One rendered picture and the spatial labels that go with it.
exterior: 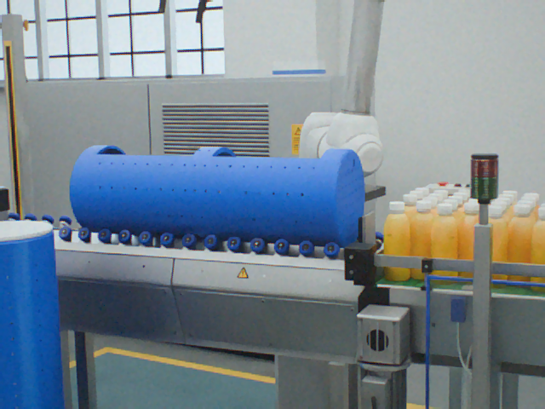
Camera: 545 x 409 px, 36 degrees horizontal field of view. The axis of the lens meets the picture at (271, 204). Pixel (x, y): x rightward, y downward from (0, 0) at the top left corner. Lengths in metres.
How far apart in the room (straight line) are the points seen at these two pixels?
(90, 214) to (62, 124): 2.34
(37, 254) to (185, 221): 0.44
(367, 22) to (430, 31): 2.37
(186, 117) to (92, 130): 0.66
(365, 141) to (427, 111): 2.43
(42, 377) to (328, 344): 0.81
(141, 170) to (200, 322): 0.49
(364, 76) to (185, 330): 0.99
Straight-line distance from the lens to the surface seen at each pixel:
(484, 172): 1.93
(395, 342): 2.09
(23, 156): 3.38
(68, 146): 4.96
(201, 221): 2.48
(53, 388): 2.51
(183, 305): 2.58
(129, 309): 2.70
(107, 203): 2.62
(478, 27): 5.04
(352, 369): 2.60
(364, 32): 2.78
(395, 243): 2.23
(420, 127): 5.16
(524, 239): 2.21
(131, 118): 4.63
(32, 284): 2.38
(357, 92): 2.78
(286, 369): 3.09
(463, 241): 2.23
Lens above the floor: 1.44
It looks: 8 degrees down
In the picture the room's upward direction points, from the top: 1 degrees counter-clockwise
